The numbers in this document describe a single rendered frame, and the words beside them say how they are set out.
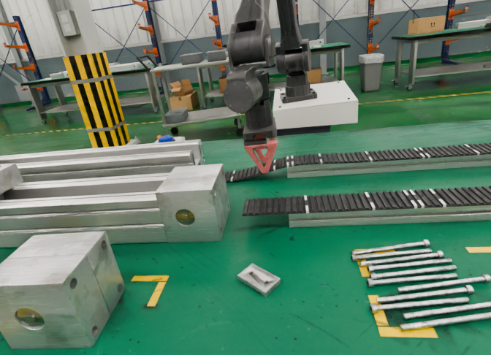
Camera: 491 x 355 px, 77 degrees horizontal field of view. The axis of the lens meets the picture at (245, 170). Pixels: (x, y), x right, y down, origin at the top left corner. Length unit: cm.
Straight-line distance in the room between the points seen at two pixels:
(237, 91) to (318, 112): 52
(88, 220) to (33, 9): 988
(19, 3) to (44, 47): 111
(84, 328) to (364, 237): 38
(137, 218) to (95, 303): 16
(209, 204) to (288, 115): 62
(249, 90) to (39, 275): 39
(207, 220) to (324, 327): 23
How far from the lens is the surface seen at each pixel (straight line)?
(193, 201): 48
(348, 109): 105
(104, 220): 56
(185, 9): 849
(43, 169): 84
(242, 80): 55
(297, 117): 104
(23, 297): 41
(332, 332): 38
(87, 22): 392
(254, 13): 65
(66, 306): 40
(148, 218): 52
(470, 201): 57
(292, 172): 68
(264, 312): 40
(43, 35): 1028
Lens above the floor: 108
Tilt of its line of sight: 23 degrees down
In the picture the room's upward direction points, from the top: 7 degrees counter-clockwise
